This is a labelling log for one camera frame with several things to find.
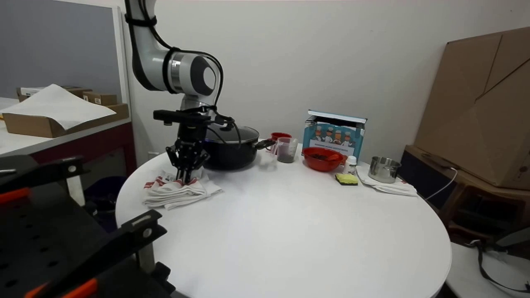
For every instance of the clear plastic cup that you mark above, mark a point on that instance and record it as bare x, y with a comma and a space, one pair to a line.
266, 159

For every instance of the white towel with red stripes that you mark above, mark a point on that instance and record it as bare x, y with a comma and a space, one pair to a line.
164, 190

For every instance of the red lidded plastic cup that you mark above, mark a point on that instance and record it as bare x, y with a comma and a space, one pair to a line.
285, 147

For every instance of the large cardboard box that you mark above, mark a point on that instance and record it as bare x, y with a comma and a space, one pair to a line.
477, 114

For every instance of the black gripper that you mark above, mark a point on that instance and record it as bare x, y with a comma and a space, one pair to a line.
190, 135

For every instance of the white cloth at table edge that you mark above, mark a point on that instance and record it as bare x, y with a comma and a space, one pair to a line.
397, 187

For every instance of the dark wooden crate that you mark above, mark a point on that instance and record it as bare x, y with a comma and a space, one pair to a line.
467, 205

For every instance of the yellow green sponge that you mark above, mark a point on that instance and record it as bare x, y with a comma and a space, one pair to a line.
346, 178

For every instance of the black cooking pot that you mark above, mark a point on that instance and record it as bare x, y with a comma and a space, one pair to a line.
232, 149

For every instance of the small metal cup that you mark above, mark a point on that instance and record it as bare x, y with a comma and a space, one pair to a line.
382, 168

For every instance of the red bowl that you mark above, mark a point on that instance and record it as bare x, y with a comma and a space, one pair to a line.
323, 159

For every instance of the black clamp stand with orange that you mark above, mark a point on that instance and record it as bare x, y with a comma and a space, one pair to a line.
49, 246

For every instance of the blue and white carton box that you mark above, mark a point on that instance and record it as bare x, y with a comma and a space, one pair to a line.
334, 130

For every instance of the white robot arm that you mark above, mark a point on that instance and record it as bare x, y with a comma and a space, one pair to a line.
195, 74

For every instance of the flat cardboard box with paper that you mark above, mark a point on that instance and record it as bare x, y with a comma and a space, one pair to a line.
54, 111

